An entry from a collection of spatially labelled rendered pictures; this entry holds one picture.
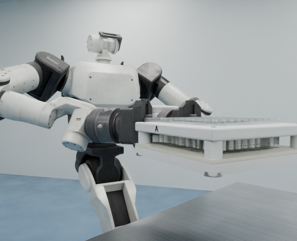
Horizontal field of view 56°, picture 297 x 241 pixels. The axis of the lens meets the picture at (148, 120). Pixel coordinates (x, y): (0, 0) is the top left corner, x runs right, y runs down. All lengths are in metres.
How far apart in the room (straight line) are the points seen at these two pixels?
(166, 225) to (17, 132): 4.72
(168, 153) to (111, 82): 0.59
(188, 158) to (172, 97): 0.71
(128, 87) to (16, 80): 0.39
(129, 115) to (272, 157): 0.32
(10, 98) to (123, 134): 0.31
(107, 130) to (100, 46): 0.52
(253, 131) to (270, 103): 3.36
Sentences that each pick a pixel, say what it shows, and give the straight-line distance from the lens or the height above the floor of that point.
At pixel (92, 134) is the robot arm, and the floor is 1.01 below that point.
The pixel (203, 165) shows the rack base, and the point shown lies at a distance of 0.43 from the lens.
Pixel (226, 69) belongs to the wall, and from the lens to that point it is 3.85.
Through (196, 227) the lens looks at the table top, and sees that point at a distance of 0.55.
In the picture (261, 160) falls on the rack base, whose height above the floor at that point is 0.99.
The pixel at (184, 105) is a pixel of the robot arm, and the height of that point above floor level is 1.08.
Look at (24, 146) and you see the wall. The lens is 5.11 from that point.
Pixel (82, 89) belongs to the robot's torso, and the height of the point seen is 1.15.
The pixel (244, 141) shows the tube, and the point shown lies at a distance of 0.51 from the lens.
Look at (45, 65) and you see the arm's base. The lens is 1.03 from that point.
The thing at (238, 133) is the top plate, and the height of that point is 1.03.
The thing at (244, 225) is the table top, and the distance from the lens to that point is 0.58.
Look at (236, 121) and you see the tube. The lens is 0.50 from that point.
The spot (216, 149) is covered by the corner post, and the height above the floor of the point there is 1.01.
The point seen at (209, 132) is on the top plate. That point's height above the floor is 1.04.
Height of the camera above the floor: 1.07
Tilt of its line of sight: 2 degrees down
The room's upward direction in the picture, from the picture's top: straight up
